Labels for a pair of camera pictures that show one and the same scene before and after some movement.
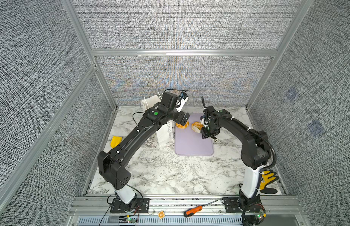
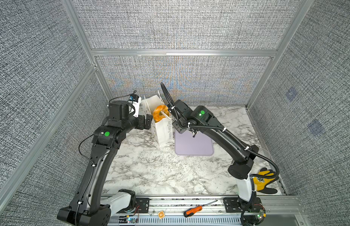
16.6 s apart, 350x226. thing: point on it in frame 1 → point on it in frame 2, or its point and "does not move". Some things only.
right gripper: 205,134 → 176,124
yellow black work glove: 268,176 does not move
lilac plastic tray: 188,142 does not move
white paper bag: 165,135 does not move
